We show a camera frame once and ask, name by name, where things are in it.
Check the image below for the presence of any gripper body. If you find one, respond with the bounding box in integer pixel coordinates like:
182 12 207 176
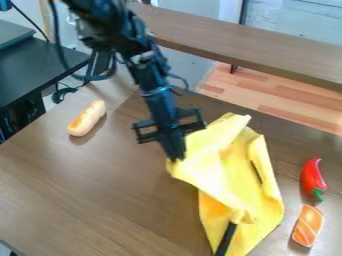
130 87 208 144

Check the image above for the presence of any grey laptop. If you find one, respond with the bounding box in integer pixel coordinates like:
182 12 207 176
0 19 38 52

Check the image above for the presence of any black desk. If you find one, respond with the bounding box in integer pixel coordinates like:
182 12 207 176
0 35 94 145

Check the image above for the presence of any yellow cloth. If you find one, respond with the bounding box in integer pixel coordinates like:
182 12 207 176
164 112 286 256

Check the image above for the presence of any orange toy bread roll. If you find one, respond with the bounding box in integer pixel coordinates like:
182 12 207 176
65 98 109 138

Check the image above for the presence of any black cable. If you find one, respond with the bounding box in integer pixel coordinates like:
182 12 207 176
46 0 118 105

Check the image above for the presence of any orange toy salmon sushi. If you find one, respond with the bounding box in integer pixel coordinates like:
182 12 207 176
289 204 326 249

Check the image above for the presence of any red toy pepper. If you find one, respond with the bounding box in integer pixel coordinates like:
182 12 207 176
299 157 329 204

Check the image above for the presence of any wooden bench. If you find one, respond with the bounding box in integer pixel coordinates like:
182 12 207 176
126 2 342 92

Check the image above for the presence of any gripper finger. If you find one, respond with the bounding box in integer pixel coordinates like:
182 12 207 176
172 133 188 161
158 135 178 161

